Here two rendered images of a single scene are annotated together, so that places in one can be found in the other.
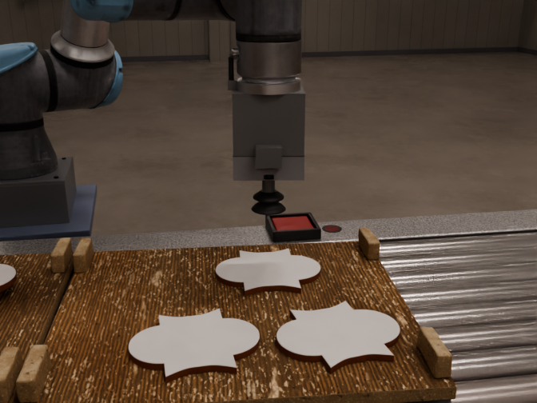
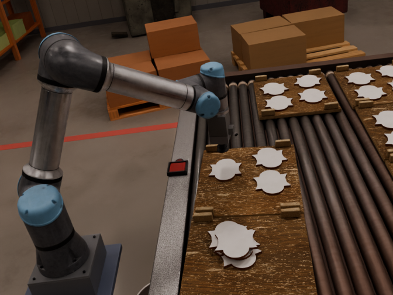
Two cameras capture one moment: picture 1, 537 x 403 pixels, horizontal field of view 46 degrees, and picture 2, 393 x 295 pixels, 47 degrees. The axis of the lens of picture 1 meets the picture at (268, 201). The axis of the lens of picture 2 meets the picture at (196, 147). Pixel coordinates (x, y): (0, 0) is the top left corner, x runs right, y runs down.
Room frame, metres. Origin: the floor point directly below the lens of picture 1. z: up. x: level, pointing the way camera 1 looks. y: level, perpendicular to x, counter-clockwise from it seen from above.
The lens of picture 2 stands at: (0.44, 1.34, 1.85)
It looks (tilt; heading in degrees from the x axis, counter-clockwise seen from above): 30 degrees down; 286
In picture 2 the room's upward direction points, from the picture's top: 9 degrees counter-clockwise
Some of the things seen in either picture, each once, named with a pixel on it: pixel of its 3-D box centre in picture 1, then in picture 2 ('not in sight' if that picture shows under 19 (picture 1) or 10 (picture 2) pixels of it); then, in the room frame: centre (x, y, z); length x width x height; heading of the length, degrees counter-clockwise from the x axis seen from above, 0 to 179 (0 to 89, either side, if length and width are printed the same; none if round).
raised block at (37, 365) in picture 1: (34, 373); (290, 206); (0.51, 0.22, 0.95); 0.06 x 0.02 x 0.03; 6
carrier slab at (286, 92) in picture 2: not in sight; (293, 92); (0.52, -0.64, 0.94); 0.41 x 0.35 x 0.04; 99
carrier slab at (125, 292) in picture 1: (233, 311); (247, 178); (0.66, 0.04, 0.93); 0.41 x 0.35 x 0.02; 96
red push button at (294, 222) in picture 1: (292, 227); (177, 168); (0.94, -0.04, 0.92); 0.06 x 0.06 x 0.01; 9
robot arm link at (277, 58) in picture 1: (266, 60); (216, 102); (0.75, 0.00, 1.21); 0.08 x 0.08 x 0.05
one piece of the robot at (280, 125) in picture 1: (266, 129); (222, 123); (0.73, 0.00, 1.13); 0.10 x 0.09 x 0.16; 0
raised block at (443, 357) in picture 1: (434, 350); (282, 143); (0.55, -0.17, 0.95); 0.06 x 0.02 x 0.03; 6
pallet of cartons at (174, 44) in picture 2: not in sight; (154, 65); (1.96, -2.78, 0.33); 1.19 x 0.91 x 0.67; 13
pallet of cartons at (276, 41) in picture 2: not in sight; (293, 44); (0.60, -3.41, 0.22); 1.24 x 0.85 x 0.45; 18
